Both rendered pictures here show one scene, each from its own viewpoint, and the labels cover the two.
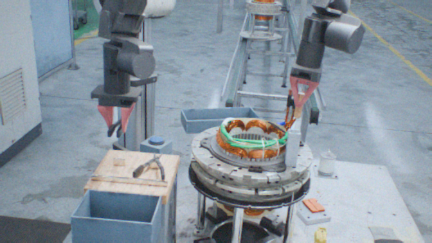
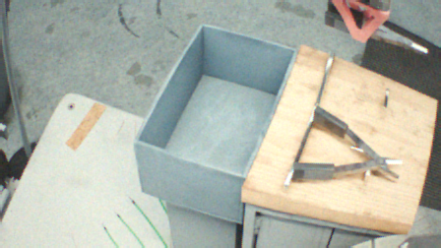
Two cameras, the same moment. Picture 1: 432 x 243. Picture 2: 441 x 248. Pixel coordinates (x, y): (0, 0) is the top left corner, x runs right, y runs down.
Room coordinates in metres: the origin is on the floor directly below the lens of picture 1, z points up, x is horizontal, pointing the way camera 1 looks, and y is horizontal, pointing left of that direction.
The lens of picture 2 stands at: (0.95, -0.30, 1.65)
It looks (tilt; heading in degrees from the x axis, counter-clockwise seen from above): 51 degrees down; 108
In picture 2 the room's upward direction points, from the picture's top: straight up
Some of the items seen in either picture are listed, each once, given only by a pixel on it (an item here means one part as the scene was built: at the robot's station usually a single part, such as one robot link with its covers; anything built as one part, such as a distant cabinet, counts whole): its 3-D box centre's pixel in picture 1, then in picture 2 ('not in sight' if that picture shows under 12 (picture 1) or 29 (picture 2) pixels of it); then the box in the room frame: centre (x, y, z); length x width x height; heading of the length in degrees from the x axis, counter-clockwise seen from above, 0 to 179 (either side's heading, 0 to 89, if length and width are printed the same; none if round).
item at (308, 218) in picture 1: (309, 209); not in sight; (1.24, -0.33, 0.79); 0.12 x 0.09 x 0.02; 20
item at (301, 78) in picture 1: (303, 86); not in sight; (0.98, -0.20, 1.30); 0.07 x 0.07 x 0.09; 76
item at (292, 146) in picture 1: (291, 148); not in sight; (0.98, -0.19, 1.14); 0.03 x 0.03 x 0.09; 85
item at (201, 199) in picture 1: (202, 199); not in sight; (1.08, 0.02, 0.91); 0.02 x 0.02 x 0.21
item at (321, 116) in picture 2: (137, 171); (331, 122); (0.91, 0.17, 1.09); 0.04 x 0.01 x 0.02; 162
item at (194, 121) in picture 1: (217, 152); not in sight; (1.36, -0.01, 0.92); 0.25 x 0.11 x 0.28; 106
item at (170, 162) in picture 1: (135, 174); (362, 143); (0.95, 0.19, 1.05); 0.20 x 0.19 x 0.02; 177
